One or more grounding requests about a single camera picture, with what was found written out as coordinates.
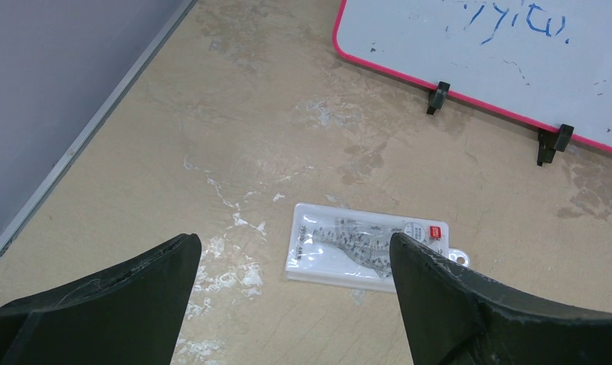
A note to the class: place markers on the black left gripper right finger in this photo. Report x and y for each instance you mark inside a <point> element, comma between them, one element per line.
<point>455,315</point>

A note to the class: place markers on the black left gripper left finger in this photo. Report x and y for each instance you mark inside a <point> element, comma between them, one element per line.
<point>129,313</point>

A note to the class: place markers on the white plastic packaged item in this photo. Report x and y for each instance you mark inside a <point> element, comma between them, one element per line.
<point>350,248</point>

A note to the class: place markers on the red framed whiteboard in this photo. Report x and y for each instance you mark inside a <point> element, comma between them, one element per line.
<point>543,63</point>

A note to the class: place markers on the black whiteboard stand foot right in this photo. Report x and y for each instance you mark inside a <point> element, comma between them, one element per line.
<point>551,142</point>

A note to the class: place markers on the black whiteboard stand foot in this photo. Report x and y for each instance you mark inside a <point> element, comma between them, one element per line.
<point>551,142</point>
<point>437,97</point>

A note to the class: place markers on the black whiteboard stand foot left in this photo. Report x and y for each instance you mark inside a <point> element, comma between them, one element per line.
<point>437,97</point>

